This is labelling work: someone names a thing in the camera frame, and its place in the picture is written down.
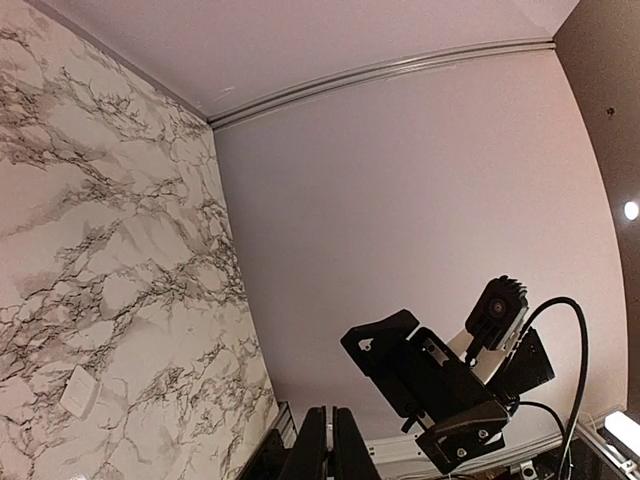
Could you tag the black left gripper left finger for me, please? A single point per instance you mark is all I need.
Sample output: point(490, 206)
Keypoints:
point(307, 458)

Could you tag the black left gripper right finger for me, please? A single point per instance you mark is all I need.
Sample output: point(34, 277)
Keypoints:
point(350, 457)

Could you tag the white battery cover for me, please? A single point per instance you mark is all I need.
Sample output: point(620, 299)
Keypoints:
point(80, 393)

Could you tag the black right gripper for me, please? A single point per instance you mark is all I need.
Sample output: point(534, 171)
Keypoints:
point(441, 393)

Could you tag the aluminium frame post right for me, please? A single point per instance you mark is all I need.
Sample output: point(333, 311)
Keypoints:
point(387, 69)

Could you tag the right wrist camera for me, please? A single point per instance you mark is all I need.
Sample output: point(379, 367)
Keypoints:
point(498, 311)

